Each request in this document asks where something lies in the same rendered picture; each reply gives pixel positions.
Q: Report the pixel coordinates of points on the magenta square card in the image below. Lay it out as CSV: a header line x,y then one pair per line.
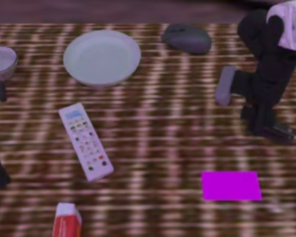
x,y
230,185

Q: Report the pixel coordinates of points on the red and white box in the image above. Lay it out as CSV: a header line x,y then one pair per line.
x,y
66,221

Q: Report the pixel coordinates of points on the grey computer mouse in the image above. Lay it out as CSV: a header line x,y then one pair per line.
x,y
186,39

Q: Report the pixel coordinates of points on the white remote control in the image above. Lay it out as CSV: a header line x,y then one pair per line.
x,y
85,140

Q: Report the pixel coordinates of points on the white round plate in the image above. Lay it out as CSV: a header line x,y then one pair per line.
x,y
101,58

